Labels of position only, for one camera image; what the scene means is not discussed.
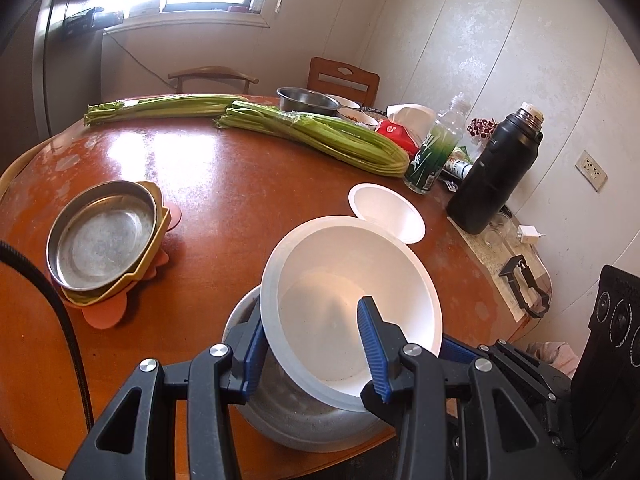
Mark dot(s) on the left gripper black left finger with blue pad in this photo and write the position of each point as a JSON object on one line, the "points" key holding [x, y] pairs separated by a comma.
{"points": [[135, 437]]}

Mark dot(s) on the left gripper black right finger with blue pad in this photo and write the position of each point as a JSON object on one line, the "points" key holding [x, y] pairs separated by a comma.
{"points": [[453, 421]]}

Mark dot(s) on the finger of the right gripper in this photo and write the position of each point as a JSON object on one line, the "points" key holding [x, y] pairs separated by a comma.
{"points": [[454, 350]]}

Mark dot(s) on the orange pig-shaped plastic plate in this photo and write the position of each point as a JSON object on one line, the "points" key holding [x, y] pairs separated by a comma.
{"points": [[107, 313]]}

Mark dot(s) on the small steel bowl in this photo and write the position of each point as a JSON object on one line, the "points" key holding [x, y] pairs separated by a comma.
{"points": [[286, 414]]}

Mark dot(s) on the white foam bowl red label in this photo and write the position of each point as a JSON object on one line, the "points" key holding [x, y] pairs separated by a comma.
{"points": [[311, 286]]}

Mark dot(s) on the yellow shell-shaped plate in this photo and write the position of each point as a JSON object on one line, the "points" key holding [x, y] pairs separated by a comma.
{"points": [[125, 259]]}

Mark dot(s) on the round steel pan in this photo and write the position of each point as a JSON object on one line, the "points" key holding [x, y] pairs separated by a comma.
{"points": [[102, 234]]}

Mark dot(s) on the black stove appliance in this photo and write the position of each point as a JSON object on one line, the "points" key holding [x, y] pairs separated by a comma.
{"points": [[605, 387]]}

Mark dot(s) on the black clamp tool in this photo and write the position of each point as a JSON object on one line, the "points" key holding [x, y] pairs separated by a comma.
{"points": [[519, 277]]}

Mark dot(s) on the white charger plug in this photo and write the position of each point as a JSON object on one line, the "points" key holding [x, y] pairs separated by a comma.
{"points": [[528, 235]]}

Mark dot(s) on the black thermos flask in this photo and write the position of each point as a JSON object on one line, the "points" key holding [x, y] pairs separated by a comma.
{"points": [[509, 153]]}

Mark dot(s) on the green label plastic bottle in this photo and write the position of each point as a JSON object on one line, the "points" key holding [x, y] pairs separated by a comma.
{"points": [[440, 141]]}

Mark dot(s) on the red snack packet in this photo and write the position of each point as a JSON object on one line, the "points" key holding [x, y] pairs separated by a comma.
{"points": [[399, 135]]}

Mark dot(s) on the right celery bunch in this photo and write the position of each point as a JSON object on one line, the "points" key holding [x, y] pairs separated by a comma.
{"points": [[345, 141]]}

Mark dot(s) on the celery bunch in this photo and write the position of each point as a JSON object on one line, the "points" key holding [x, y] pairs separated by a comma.
{"points": [[170, 106], [345, 141]]}

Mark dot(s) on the white plastic bag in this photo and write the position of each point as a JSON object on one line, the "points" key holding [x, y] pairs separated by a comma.
{"points": [[416, 119]]}

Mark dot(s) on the bowl of food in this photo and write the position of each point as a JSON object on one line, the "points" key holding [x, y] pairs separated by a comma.
{"points": [[358, 116]]}

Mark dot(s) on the light wooden chair back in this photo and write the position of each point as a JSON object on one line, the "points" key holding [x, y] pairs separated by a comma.
{"points": [[21, 162]]}

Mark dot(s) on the large steel mixing bowl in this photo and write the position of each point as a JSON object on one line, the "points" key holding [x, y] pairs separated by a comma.
{"points": [[294, 99]]}

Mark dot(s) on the brown slatted wooden chair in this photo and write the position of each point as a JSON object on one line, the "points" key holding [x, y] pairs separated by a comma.
{"points": [[343, 79]]}

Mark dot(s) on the left celery bunch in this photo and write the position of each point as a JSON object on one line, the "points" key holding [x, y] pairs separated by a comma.
{"points": [[170, 106]]}

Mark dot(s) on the dark wooden chair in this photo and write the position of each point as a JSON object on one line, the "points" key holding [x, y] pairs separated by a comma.
{"points": [[214, 73]]}

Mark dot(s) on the grey refrigerator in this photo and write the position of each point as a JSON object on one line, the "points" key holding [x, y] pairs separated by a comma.
{"points": [[66, 64]]}

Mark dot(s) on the white wall socket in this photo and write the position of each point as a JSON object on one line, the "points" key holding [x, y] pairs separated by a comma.
{"points": [[591, 171]]}

